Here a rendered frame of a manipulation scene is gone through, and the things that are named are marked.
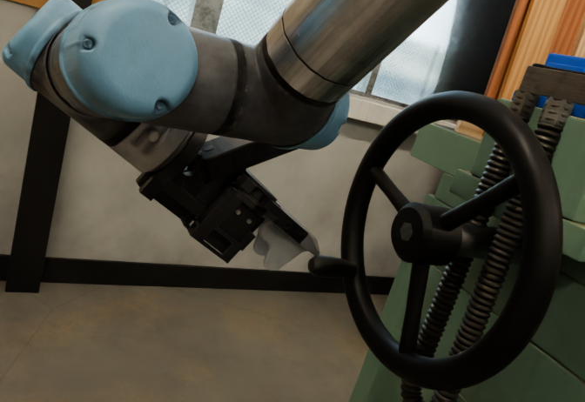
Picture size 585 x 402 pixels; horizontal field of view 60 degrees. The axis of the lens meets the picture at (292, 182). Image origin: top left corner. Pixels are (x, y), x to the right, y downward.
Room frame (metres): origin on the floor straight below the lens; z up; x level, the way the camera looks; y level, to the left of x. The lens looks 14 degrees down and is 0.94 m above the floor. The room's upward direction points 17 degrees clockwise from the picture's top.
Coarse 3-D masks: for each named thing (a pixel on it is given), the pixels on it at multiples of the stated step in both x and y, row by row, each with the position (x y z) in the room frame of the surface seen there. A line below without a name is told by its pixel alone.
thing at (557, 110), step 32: (544, 128) 0.49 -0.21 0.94; (480, 192) 0.52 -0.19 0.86; (480, 224) 0.52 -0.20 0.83; (512, 224) 0.48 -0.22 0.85; (512, 256) 0.48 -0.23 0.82; (448, 288) 0.51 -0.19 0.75; (480, 288) 0.48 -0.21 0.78; (480, 320) 0.47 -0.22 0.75; (416, 352) 0.51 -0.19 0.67; (448, 352) 0.48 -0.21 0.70
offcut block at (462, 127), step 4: (460, 120) 0.78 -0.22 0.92; (456, 124) 0.80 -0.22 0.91; (460, 124) 0.77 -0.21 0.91; (464, 124) 0.77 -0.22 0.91; (468, 124) 0.77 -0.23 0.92; (472, 124) 0.77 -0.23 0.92; (456, 128) 0.79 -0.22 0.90; (460, 128) 0.77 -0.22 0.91; (464, 128) 0.77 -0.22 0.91; (468, 128) 0.77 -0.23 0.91; (472, 128) 0.77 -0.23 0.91; (476, 128) 0.77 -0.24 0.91; (480, 128) 0.77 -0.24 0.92; (460, 132) 0.77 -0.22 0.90; (464, 132) 0.77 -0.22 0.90; (468, 132) 0.77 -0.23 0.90; (472, 132) 0.77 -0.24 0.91; (476, 132) 0.77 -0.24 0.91; (480, 132) 0.77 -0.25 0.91; (472, 136) 0.77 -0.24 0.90; (476, 136) 0.77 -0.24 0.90; (480, 136) 0.77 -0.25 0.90
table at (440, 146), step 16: (432, 128) 0.80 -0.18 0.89; (448, 128) 0.81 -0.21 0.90; (416, 144) 0.82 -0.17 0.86; (432, 144) 0.78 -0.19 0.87; (448, 144) 0.75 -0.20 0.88; (464, 144) 0.73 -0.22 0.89; (480, 144) 0.70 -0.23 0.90; (432, 160) 0.77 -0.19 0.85; (448, 160) 0.74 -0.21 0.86; (464, 160) 0.72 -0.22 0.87; (464, 176) 0.58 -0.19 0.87; (464, 192) 0.57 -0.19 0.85; (496, 208) 0.53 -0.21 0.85; (576, 224) 0.45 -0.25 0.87; (576, 240) 0.44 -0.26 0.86; (576, 256) 0.44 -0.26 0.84
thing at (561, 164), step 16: (576, 128) 0.48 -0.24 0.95; (560, 144) 0.49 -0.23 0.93; (576, 144) 0.48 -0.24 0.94; (480, 160) 0.57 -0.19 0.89; (560, 160) 0.48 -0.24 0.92; (576, 160) 0.47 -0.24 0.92; (480, 176) 0.56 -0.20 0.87; (560, 176) 0.48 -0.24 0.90; (576, 176) 0.46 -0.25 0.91; (560, 192) 0.47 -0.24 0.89; (576, 192) 0.46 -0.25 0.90; (576, 208) 0.45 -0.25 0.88
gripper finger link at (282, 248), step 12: (264, 228) 0.49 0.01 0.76; (276, 228) 0.50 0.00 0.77; (276, 240) 0.50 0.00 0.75; (288, 240) 0.51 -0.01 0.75; (312, 240) 0.52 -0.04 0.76; (276, 252) 0.51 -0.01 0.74; (288, 252) 0.51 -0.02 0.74; (300, 252) 0.52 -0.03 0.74; (312, 252) 0.53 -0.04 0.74; (264, 264) 0.50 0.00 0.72; (276, 264) 0.51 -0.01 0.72
